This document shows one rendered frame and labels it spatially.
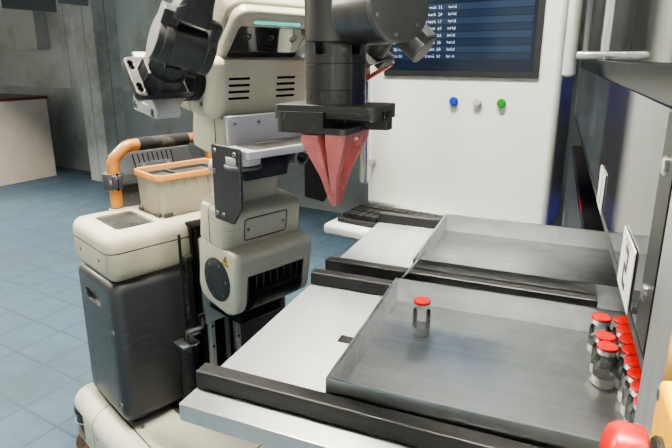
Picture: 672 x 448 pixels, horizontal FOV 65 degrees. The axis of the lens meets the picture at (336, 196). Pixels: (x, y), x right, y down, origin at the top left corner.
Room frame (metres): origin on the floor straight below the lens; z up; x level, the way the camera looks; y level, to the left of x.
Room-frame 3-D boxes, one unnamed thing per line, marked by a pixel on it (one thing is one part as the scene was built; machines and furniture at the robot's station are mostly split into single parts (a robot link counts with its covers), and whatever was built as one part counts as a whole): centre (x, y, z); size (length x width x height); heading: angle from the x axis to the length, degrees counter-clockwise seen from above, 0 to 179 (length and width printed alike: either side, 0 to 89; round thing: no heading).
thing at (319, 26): (0.51, 0.00, 1.25); 0.07 x 0.06 x 0.07; 31
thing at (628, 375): (0.47, -0.30, 0.91); 0.18 x 0.02 x 0.05; 159
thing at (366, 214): (1.26, -0.21, 0.82); 0.40 x 0.14 x 0.02; 57
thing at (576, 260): (0.82, -0.33, 0.90); 0.34 x 0.26 x 0.04; 68
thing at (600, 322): (0.55, -0.31, 0.91); 0.02 x 0.02 x 0.05
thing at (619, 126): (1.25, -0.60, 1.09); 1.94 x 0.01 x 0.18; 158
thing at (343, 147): (0.52, 0.01, 1.12); 0.07 x 0.07 x 0.09; 67
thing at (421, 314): (0.59, -0.11, 0.90); 0.02 x 0.02 x 0.04
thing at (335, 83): (0.51, 0.00, 1.19); 0.10 x 0.07 x 0.07; 67
